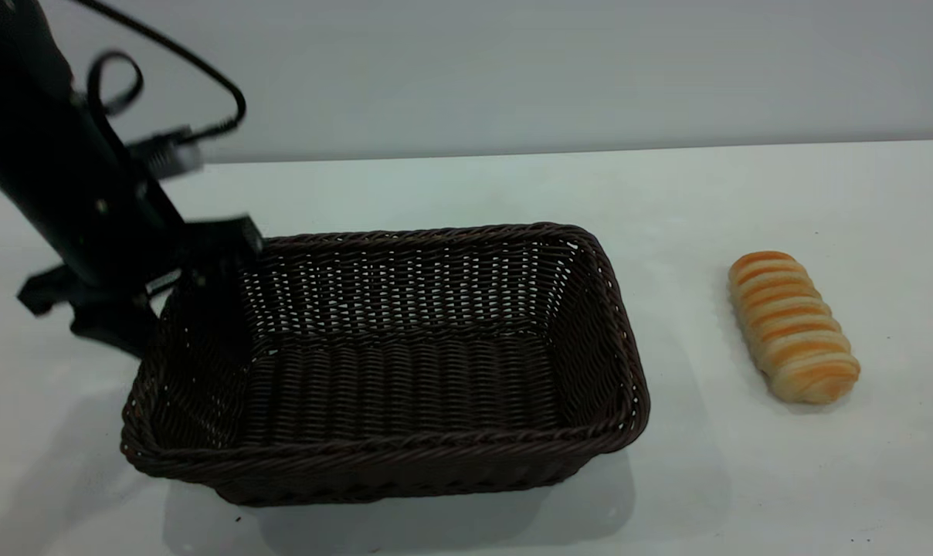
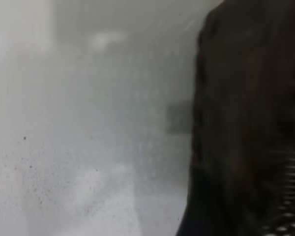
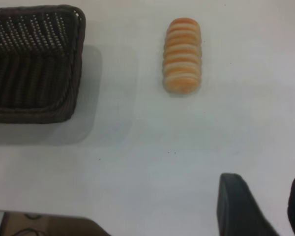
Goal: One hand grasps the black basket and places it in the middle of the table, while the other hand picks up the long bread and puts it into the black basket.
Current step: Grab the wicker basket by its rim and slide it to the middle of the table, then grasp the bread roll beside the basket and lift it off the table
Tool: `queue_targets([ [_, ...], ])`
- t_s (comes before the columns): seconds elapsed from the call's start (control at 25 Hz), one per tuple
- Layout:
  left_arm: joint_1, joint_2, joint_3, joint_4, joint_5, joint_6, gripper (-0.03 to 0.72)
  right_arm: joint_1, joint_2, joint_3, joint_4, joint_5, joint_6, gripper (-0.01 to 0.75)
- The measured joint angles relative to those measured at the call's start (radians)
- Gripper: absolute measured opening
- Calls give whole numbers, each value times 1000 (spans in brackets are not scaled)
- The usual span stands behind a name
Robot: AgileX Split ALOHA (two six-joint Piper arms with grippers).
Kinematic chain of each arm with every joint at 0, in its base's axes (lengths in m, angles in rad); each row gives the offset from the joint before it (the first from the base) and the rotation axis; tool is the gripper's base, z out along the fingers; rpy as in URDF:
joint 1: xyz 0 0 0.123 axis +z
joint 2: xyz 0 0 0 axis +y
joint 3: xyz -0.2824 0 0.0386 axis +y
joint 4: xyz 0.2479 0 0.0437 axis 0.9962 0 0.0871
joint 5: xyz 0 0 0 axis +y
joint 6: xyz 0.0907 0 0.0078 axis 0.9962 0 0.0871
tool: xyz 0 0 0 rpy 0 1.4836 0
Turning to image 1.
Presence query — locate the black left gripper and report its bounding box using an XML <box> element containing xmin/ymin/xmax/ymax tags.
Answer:
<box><xmin>0</xmin><ymin>87</ymin><xmax>264</xmax><ymax>364</ymax></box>

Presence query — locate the dark brown wicker basket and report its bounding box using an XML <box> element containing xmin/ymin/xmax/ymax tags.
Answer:
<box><xmin>120</xmin><ymin>222</ymin><xmax>651</xmax><ymax>508</ymax></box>

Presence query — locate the striped golden bread roll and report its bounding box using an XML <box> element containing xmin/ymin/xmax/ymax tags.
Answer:
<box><xmin>728</xmin><ymin>251</ymin><xmax>861</xmax><ymax>405</ymax></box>

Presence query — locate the thin black camera cable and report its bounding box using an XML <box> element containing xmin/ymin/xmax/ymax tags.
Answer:
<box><xmin>73</xmin><ymin>0</ymin><xmax>248</xmax><ymax>145</ymax></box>

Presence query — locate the black cable loop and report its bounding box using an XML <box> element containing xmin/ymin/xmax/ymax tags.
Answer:
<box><xmin>87</xmin><ymin>50</ymin><xmax>144</xmax><ymax>118</ymax></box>

